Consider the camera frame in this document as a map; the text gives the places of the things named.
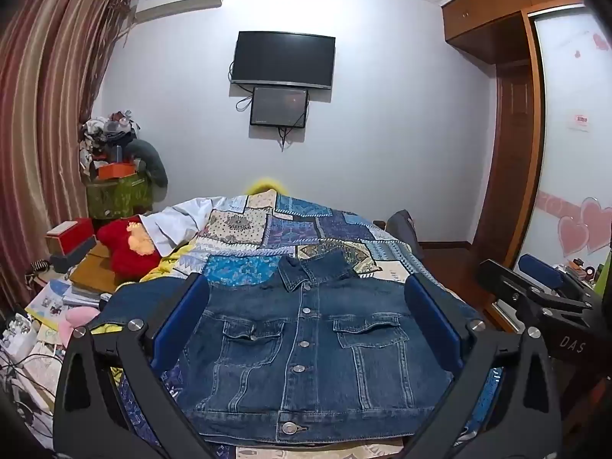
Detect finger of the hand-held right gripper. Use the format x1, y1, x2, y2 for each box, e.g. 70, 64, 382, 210
479, 259, 555, 316
519, 254, 597, 303

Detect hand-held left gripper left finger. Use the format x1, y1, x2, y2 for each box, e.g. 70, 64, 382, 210
54, 275, 211, 459

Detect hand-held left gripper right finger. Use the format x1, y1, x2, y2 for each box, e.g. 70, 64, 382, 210
404, 275, 562, 459

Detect blue denim jacket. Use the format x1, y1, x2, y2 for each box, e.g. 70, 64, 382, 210
100, 247, 483, 445

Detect pile of mixed clothes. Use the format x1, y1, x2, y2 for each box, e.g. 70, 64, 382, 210
79, 112, 142, 163

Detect red plush toy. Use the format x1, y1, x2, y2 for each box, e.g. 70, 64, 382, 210
97, 216, 163, 280

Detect brown flat box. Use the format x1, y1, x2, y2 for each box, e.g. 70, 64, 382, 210
69, 241, 125, 295

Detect pink plush toy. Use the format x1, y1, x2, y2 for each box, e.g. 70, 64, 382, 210
58, 307, 101, 345

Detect wooden wardrobe with heart stickers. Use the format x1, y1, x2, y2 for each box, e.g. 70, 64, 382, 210
440, 0, 612, 335

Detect dark grey box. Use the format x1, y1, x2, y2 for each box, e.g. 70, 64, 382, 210
50, 239, 99, 273

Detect pile of picture books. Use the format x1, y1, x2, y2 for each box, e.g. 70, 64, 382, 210
26, 280, 103, 326

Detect green patterned box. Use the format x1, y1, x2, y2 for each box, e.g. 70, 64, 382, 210
86, 172, 154, 221

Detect red box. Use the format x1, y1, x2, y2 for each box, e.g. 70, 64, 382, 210
45, 217, 95, 255

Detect blue patchwork quilt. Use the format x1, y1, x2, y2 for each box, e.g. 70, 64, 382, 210
115, 190, 508, 459

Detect black white striped cloth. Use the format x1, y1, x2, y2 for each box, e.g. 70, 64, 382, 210
26, 258, 51, 283

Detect yellow fuzzy pillow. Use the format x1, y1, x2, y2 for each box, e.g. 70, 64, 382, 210
244, 178, 285, 197

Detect white small boxes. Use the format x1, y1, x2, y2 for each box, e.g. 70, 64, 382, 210
0, 313, 39, 359

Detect orange box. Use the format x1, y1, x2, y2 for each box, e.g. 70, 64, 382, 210
96, 163, 139, 181

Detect striped brown curtain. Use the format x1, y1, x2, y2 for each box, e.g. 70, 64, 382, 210
0, 0, 135, 307

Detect small black wall monitor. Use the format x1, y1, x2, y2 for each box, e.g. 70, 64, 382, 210
249, 86, 309, 129

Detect black wall television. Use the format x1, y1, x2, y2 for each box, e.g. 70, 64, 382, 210
229, 31, 336, 91

